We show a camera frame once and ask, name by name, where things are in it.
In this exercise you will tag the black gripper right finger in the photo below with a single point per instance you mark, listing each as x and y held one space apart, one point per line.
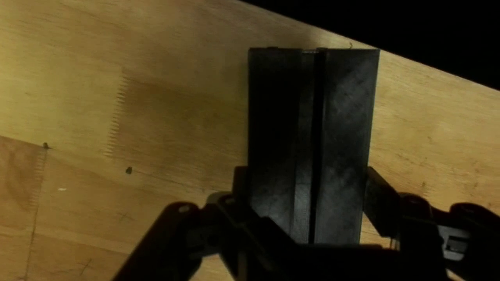
459 240

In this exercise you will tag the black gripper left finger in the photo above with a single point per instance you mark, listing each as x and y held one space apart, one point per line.
177 235

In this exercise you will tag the black grooved track piece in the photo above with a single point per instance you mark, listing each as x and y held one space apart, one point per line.
334 130

